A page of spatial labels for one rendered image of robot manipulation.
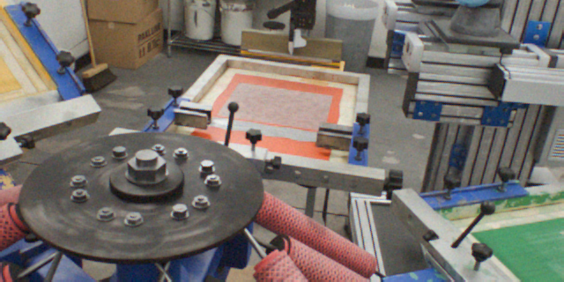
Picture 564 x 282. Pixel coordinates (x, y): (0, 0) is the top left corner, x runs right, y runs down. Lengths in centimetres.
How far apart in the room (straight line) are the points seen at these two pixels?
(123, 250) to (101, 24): 431
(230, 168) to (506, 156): 162
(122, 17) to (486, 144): 331
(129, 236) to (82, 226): 6
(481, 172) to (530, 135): 22
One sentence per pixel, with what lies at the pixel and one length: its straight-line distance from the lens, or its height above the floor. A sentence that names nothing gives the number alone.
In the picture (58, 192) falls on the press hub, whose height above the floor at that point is 131.
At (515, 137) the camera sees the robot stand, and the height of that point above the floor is 84.
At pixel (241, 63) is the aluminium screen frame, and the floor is 98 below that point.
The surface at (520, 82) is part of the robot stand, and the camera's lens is 179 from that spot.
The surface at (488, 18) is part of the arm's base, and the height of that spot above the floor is 131.
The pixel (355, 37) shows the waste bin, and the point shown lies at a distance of 476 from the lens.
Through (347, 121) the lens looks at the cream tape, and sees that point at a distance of 181.
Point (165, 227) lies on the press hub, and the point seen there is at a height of 131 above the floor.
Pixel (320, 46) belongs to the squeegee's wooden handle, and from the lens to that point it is 195.
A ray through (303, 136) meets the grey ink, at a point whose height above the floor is 96.
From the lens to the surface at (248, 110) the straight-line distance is 181.
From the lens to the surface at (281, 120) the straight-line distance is 176.
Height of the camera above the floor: 169
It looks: 26 degrees down
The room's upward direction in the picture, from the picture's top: 5 degrees clockwise
